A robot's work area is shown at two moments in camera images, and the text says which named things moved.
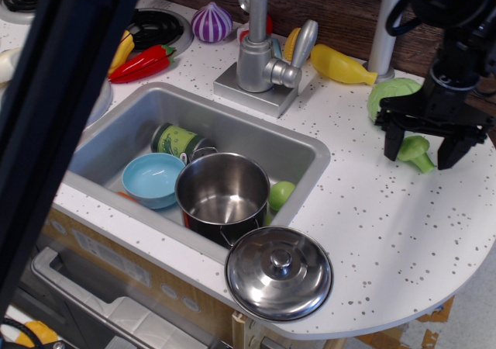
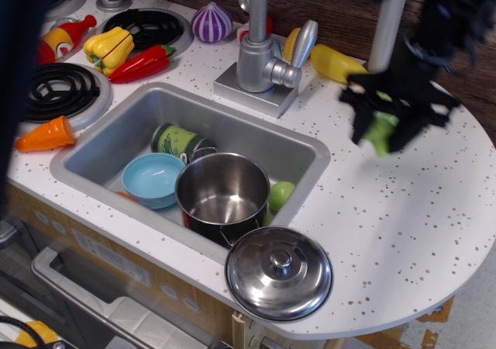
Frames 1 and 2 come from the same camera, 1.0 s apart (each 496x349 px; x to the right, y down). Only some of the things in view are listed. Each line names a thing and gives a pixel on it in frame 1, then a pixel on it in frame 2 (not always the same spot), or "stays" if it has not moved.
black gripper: [445, 113] → [410, 84]
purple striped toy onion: [211, 23] stays
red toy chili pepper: [153, 61] stays
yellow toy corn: [290, 43] stays
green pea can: [168, 138] stays
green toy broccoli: [414, 149] → [380, 132]
